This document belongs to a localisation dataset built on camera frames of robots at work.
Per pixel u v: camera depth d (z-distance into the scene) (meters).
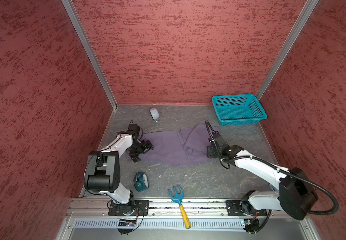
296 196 0.43
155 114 1.06
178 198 0.75
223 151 0.65
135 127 0.77
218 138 0.66
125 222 0.73
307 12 0.73
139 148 0.79
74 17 0.74
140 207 0.74
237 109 1.19
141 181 0.76
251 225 0.71
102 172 0.45
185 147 0.95
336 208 0.38
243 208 0.65
